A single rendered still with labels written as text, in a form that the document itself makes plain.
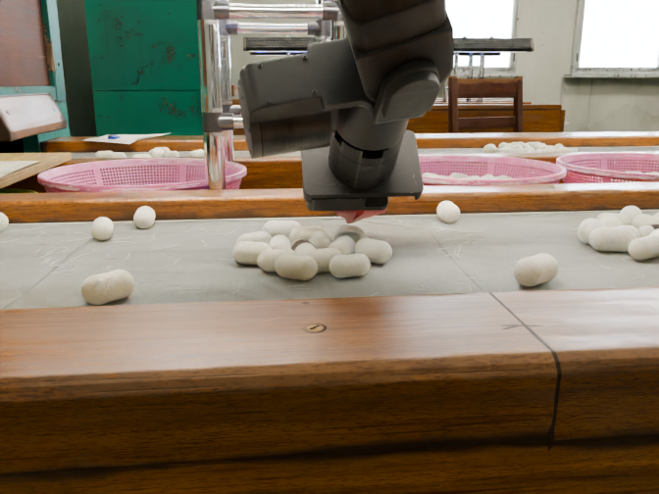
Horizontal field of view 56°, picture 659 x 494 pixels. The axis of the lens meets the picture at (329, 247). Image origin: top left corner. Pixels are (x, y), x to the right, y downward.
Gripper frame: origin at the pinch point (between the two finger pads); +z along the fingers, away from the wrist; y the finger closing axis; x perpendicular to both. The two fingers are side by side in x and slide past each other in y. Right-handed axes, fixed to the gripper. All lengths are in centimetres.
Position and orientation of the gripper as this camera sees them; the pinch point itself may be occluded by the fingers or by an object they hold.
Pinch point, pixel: (349, 213)
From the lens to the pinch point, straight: 62.0
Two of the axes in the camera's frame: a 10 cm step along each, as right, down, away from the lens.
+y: -9.9, 0.3, -1.0
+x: 0.7, 9.0, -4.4
